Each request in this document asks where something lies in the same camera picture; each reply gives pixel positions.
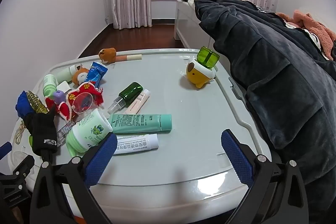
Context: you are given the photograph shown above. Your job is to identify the brown plush head pen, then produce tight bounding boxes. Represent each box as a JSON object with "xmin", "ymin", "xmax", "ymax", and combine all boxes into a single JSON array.
[{"xmin": 98, "ymin": 48, "xmax": 142, "ymax": 64}]

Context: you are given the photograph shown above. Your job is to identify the white charger block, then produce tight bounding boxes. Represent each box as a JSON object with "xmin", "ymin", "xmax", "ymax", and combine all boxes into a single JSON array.
[{"xmin": 57, "ymin": 81, "xmax": 72, "ymax": 94}]

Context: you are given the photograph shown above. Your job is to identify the yellow plastic hair comb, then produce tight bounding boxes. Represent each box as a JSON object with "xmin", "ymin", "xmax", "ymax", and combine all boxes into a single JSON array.
[{"xmin": 26, "ymin": 90, "xmax": 49, "ymax": 114}]

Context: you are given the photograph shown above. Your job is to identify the dark navy quilted coat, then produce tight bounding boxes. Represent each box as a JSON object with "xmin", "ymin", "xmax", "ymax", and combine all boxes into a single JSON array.
[{"xmin": 179, "ymin": 0, "xmax": 336, "ymax": 185}]

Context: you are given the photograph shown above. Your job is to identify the orange plush animal toy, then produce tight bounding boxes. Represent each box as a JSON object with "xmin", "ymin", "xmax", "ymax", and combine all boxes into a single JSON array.
[{"xmin": 72, "ymin": 66, "xmax": 89, "ymax": 86}]

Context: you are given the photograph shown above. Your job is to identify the dark green spray bottle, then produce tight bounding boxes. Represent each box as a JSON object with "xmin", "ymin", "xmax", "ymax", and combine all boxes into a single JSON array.
[{"xmin": 108, "ymin": 82, "xmax": 143, "ymax": 114}]

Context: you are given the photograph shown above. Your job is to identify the white bed frame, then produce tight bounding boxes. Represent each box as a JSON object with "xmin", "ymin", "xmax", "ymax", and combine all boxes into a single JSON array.
[{"xmin": 174, "ymin": 0, "xmax": 215, "ymax": 59}]

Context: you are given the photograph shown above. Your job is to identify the teal cream tube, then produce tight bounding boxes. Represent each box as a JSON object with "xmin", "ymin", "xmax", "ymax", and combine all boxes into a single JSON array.
[{"xmin": 108, "ymin": 114, "xmax": 172, "ymax": 134}]

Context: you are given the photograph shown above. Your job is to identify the large green baby lotion bottle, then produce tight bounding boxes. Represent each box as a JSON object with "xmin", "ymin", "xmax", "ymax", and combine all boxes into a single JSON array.
[{"xmin": 66, "ymin": 109, "xmax": 113, "ymax": 157}]

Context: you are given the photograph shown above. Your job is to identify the clear plastic round lid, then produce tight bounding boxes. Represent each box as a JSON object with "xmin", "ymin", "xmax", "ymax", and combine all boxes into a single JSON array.
[{"xmin": 72, "ymin": 92, "xmax": 93, "ymax": 114}]

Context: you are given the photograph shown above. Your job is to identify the white ointment tube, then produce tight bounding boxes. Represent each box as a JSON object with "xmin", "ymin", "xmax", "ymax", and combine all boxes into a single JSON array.
[{"xmin": 114, "ymin": 134, "xmax": 159, "ymax": 155}]

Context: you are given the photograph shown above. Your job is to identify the pink cosmetic tube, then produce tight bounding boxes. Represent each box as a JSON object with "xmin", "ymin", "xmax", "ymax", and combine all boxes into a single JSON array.
[{"xmin": 124, "ymin": 89, "xmax": 150, "ymax": 115}]

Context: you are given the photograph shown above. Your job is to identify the yellow dog green sharpener toy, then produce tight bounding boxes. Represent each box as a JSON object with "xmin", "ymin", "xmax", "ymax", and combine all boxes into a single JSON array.
[{"xmin": 186, "ymin": 47, "xmax": 220, "ymax": 89}]

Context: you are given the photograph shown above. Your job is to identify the green cap lotion bottle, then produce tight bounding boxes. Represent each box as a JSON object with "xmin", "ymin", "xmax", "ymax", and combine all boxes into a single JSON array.
[{"xmin": 43, "ymin": 74, "xmax": 58, "ymax": 97}]

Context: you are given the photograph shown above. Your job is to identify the pink fluffy garment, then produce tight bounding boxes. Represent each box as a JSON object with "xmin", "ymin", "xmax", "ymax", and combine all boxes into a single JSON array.
[{"xmin": 276, "ymin": 10, "xmax": 335, "ymax": 61}]

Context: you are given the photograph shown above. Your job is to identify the beige cord with bead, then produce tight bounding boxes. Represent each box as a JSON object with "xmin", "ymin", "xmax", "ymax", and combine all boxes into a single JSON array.
[{"xmin": 14, "ymin": 120, "xmax": 26, "ymax": 145}]

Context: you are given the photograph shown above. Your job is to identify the red white plush ornament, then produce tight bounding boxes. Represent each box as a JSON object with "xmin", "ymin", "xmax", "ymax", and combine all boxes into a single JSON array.
[{"xmin": 45, "ymin": 81, "xmax": 104, "ymax": 121}]

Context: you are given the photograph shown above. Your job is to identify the blue knit cloth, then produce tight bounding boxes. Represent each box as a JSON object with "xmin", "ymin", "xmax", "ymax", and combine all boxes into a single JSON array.
[{"xmin": 15, "ymin": 91, "xmax": 34, "ymax": 119}]

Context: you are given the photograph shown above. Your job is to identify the blue tissue packet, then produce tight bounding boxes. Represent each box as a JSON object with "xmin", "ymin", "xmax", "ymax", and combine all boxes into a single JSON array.
[{"xmin": 85, "ymin": 62, "xmax": 108, "ymax": 88}]

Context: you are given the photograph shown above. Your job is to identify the black sock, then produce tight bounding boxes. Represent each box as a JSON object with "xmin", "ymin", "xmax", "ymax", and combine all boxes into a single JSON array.
[{"xmin": 23, "ymin": 106, "xmax": 58, "ymax": 162}]

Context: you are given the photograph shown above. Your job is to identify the pale green small bottle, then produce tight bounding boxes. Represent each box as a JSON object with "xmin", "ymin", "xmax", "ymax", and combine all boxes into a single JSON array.
[{"xmin": 54, "ymin": 65, "xmax": 77, "ymax": 84}]

